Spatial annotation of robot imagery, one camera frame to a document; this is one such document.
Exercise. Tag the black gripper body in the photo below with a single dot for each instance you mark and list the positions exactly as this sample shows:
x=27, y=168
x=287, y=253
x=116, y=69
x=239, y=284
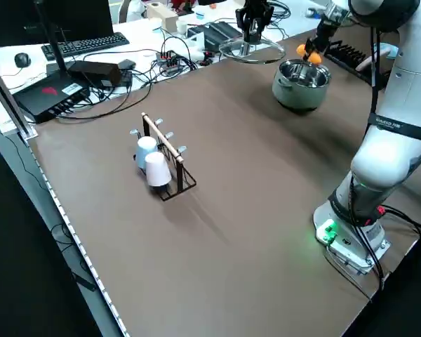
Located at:
x=327, y=33
x=256, y=6

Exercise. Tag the orange corn cob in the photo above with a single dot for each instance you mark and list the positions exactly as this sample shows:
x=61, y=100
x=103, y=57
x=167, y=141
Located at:
x=316, y=58

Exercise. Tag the glass lid with knob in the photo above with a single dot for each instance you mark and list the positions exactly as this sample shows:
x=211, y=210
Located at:
x=266, y=52

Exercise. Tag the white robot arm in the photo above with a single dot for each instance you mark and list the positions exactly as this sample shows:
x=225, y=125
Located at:
x=407, y=87
x=337, y=12

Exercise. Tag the white round plate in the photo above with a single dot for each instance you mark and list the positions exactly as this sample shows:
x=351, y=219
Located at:
x=366, y=64

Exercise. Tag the pale green steel pot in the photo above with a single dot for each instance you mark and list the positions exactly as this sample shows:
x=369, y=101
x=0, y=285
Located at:
x=294, y=98

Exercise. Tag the light blue round plate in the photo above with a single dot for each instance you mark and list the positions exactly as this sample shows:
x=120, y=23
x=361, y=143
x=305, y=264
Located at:
x=389, y=51

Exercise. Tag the black ribbed case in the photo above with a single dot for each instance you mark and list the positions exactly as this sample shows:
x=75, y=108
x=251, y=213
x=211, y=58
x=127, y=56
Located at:
x=221, y=33

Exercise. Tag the black dish rack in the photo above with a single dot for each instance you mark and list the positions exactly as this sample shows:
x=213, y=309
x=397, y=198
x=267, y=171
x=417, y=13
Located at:
x=347, y=56

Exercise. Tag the small white mug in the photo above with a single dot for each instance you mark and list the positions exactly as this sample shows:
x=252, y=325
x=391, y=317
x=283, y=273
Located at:
x=181, y=26

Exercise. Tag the wooden box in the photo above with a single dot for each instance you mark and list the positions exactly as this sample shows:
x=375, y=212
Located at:
x=161, y=14

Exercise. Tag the grey hub with red plugs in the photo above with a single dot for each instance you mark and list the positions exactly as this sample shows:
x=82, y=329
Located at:
x=168, y=61

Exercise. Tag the black keyboard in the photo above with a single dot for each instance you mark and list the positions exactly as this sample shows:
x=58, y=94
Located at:
x=87, y=44

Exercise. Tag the black monitor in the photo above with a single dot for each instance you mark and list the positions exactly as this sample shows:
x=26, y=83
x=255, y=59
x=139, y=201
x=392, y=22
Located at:
x=84, y=17

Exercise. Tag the white cup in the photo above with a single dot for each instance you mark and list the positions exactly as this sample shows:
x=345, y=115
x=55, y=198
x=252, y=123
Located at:
x=157, y=172

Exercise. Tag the black box with red logo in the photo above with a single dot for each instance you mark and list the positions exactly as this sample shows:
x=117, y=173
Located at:
x=45, y=94

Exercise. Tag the black computer mouse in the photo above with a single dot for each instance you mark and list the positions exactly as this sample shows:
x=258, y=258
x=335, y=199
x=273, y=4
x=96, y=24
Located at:
x=22, y=59

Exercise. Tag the aluminium frame profile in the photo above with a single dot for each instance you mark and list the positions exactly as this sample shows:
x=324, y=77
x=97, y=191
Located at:
x=27, y=130

